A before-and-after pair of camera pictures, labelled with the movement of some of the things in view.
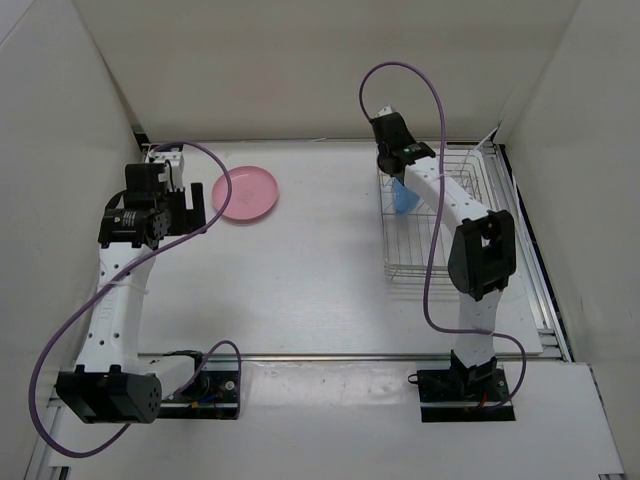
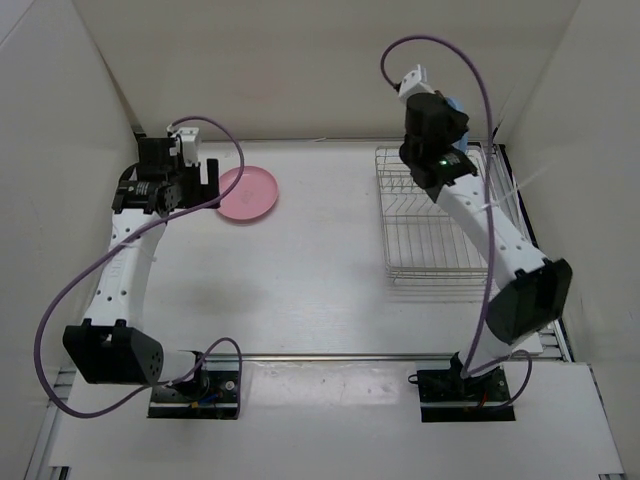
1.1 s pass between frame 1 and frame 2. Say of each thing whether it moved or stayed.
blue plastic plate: moved
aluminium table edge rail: stayed
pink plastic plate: stayed
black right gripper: moved
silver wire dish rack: stayed
